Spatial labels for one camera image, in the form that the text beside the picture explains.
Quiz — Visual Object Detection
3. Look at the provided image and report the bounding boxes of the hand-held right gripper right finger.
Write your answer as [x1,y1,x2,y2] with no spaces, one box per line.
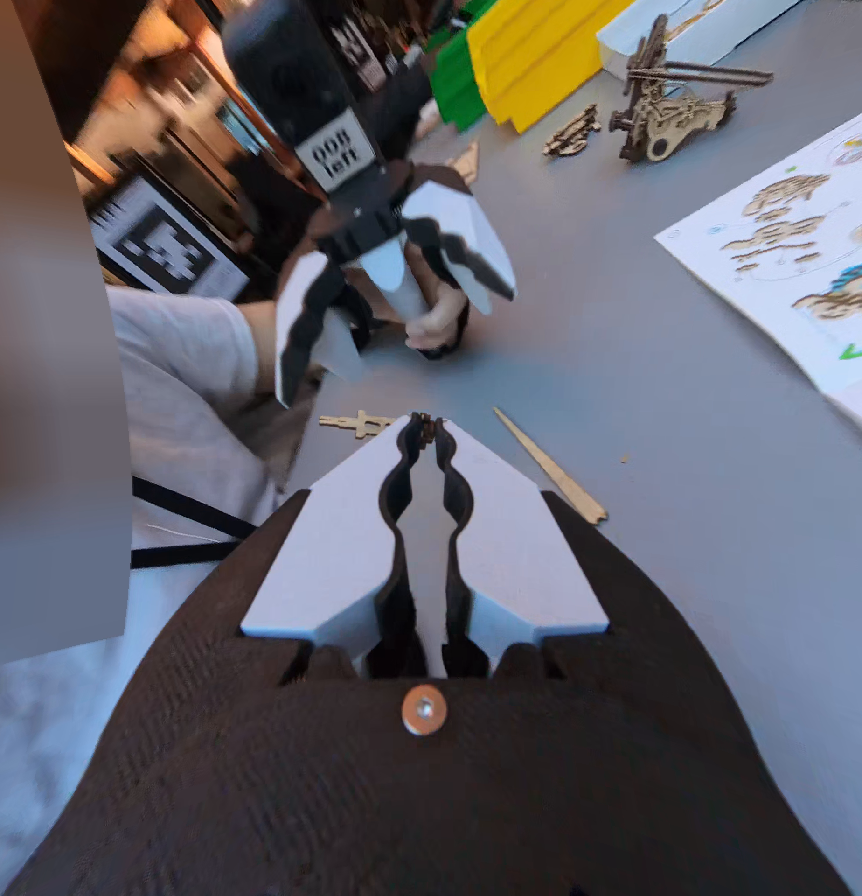
[434,418,610,680]

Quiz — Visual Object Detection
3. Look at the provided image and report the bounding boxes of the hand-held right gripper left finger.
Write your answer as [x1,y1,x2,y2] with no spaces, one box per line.
[241,413,424,680]

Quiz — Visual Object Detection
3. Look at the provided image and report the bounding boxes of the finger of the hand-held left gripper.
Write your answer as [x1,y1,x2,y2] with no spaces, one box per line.
[273,251,367,409]
[402,181,518,316]

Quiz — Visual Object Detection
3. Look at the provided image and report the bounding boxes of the small wooden model part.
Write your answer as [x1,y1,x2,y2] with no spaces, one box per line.
[319,409,439,450]

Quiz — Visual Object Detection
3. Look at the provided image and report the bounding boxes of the person's left forearm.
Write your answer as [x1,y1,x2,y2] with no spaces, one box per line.
[238,300,284,393]

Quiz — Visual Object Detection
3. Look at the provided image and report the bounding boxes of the person's left hand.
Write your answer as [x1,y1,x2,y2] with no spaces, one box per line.
[402,241,472,361]

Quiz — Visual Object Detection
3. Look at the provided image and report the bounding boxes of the laser-cut wooden part sheet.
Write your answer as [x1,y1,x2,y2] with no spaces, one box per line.
[447,140,482,188]

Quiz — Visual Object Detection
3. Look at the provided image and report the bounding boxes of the thin wooden stick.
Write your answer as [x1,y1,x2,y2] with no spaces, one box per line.
[493,406,609,526]

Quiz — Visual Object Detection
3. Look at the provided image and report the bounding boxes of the person's white shirt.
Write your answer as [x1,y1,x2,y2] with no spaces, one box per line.
[0,286,316,890]

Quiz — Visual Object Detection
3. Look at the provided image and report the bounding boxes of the black and white marker sign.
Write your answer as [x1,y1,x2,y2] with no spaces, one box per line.
[88,174,251,302]

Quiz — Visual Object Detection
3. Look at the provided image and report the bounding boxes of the small wooden gear cluster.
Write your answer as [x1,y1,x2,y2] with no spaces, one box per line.
[542,104,603,158]

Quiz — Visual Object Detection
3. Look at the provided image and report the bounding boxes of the green plastic bin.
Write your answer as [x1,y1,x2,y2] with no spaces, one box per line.
[427,0,500,133]

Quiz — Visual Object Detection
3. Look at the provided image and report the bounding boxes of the yellow plastic bin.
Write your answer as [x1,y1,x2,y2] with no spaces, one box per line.
[466,0,638,134]

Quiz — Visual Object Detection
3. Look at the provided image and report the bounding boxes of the wooden gear model assembly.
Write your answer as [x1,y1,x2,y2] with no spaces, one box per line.
[608,14,775,164]

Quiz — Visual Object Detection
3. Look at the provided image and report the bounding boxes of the white cardboard tray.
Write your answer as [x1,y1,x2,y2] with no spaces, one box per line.
[595,0,803,71]

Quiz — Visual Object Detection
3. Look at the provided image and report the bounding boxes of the model instruction booklet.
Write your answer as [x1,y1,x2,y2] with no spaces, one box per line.
[653,104,862,445]

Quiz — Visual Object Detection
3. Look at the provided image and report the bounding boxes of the black harness strap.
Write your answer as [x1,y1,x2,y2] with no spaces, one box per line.
[130,476,258,570]

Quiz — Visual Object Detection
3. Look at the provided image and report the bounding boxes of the flat wooden ring piece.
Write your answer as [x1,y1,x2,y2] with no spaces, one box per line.
[665,0,727,41]

